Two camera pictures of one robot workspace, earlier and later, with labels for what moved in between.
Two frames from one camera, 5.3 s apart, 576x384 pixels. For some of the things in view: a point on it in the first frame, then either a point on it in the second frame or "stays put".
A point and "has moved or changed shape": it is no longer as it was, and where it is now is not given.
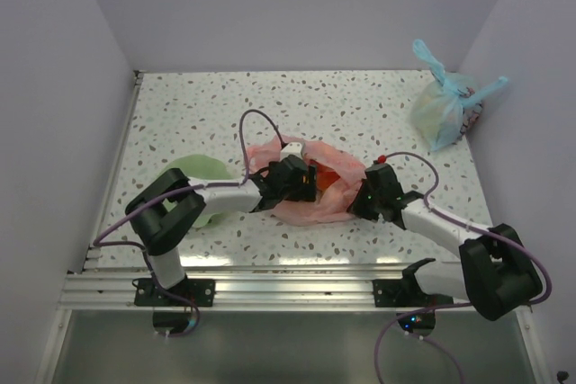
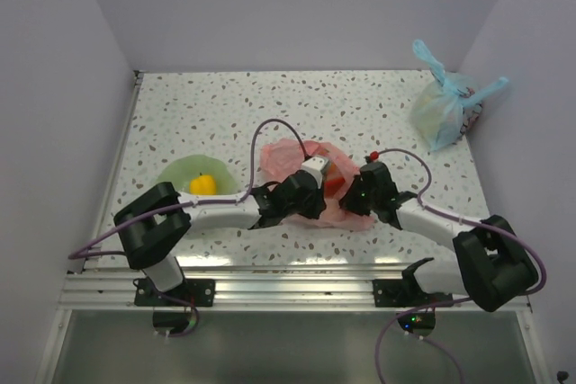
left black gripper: [306, 191] → [319, 205]
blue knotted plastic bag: [449, 105] stays put
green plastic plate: [199, 166] stays put
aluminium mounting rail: [237, 287] stays put
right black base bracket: [406, 292] stays put
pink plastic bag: [328, 207] has moved or changed shape
